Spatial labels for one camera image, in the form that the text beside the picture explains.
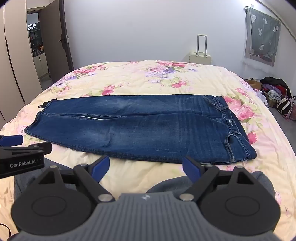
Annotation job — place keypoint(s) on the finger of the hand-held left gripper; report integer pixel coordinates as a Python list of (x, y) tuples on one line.
[(11, 140), (47, 147)]

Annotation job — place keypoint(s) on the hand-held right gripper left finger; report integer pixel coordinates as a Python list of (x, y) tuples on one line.
[(103, 165)]

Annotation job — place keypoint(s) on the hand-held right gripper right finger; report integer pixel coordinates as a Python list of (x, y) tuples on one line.
[(190, 167)]

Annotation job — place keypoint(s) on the blue denim pants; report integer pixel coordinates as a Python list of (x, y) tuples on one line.
[(138, 129)]

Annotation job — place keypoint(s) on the person's grey clothing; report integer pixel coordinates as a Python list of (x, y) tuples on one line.
[(161, 184)]

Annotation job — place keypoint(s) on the beige wardrobe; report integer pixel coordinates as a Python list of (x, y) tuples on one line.
[(16, 58)]

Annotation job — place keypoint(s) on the floral quilt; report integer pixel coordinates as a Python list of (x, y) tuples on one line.
[(138, 74)]

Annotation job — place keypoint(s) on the storage shelf with items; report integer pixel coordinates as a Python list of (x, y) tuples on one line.
[(35, 41)]

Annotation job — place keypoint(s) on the brown wooden door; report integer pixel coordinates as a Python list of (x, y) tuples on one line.
[(55, 46)]

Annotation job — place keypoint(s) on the cardboard box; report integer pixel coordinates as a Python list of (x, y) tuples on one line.
[(253, 83)]

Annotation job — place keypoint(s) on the cream suitcase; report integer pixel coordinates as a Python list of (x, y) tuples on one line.
[(200, 59)]

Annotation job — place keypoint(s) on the striped black duffel bag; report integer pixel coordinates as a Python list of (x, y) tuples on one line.
[(285, 105)]

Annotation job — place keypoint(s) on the pile of clothes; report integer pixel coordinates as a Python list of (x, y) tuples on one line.
[(275, 87)]

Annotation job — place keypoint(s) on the grey printed curtain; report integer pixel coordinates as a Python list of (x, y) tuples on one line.
[(261, 34)]

